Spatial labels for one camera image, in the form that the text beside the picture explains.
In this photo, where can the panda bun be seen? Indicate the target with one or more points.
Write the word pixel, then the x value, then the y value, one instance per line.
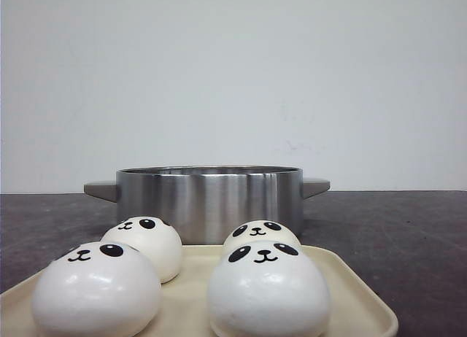
pixel 154 238
pixel 96 289
pixel 268 288
pixel 259 230

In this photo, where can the stainless steel steamer pot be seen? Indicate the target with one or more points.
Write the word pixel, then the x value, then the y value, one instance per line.
pixel 205 203

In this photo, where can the cream rectangular plastic tray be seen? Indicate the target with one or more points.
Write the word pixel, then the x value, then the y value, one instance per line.
pixel 356 309

